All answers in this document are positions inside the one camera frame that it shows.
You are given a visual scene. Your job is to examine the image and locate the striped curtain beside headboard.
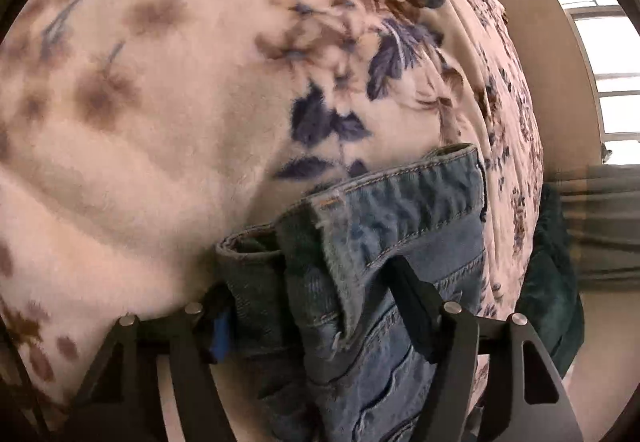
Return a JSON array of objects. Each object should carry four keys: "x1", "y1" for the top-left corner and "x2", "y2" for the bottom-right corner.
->
[{"x1": 542, "y1": 164, "x2": 640, "y2": 293}]

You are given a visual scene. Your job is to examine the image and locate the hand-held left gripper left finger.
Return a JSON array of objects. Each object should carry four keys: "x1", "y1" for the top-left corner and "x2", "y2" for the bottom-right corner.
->
[{"x1": 70, "y1": 284, "x2": 236, "y2": 442}]

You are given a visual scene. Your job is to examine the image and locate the blue denim pants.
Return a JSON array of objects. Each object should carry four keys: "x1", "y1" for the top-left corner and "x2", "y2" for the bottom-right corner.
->
[{"x1": 216, "y1": 143, "x2": 488, "y2": 442}]

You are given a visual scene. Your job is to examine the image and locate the window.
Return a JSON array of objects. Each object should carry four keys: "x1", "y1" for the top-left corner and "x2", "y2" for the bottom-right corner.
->
[{"x1": 532, "y1": 0, "x2": 640, "y2": 163}]

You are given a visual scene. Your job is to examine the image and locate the dark green cloth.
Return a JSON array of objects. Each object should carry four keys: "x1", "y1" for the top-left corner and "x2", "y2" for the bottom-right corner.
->
[{"x1": 515, "y1": 182, "x2": 586, "y2": 378}]

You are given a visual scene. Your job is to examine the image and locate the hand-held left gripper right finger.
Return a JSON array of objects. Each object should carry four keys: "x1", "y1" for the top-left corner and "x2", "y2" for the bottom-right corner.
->
[{"x1": 384, "y1": 256, "x2": 583, "y2": 442}]

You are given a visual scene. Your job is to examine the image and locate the floral blanket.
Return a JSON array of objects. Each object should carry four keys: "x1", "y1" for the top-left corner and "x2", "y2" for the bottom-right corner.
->
[{"x1": 0, "y1": 0, "x2": 546, "y2": 442}]

